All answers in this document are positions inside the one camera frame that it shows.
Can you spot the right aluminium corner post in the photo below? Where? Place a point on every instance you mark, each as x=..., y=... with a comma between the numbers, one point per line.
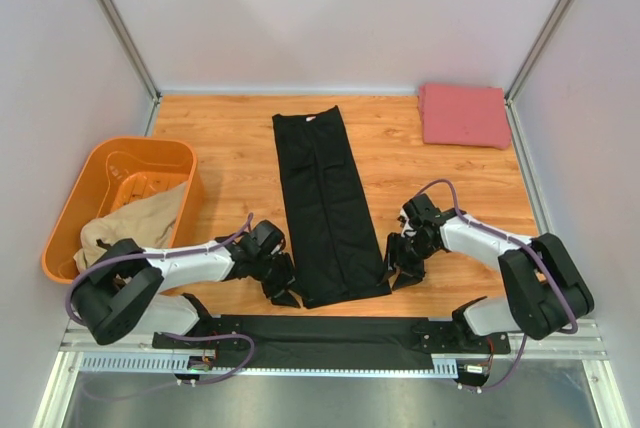
x=550, y=26

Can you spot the left aluminium corner post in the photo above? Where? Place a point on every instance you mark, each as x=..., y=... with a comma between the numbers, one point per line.
x=116, y=21

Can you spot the aluminium corner post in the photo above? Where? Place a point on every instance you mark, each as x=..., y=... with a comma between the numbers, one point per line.
x=116, y=21
x=550, y=26

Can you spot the orange plastic basket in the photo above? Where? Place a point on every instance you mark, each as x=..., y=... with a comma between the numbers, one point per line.
x=118, y=171

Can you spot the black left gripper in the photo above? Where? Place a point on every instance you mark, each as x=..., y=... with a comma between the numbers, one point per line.
x=287, y=276

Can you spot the beige t shirt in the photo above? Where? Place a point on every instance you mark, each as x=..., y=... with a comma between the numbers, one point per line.
x=148, y=222

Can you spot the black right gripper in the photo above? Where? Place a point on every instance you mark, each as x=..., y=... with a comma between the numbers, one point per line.
x=394, y=261

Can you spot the black t shirt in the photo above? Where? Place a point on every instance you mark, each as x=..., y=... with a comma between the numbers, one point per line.
x=333, y=241

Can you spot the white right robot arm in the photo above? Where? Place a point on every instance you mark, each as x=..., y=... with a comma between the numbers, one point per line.
x=544, y=291

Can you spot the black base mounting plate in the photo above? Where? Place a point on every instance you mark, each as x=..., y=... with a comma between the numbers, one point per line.
x=369, y=343

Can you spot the folded red t shirt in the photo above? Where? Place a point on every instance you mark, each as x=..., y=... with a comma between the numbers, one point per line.
x=463, y=115

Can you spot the aluminium frame rail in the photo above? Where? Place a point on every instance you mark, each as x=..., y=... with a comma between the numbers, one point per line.
x=147, y=352

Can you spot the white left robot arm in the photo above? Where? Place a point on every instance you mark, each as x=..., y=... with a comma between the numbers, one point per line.
x=111, y=296

